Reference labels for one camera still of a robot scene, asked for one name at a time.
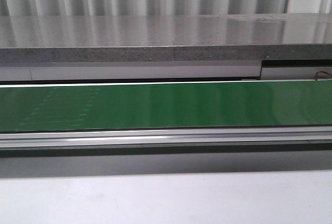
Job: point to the aluminium conveyor front rail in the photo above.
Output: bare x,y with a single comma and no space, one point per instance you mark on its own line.
165,136

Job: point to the green conveyor belt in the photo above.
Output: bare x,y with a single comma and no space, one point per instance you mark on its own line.
165,105

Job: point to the grey conveyor rear rail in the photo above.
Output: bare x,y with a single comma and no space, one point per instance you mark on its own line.
236,69

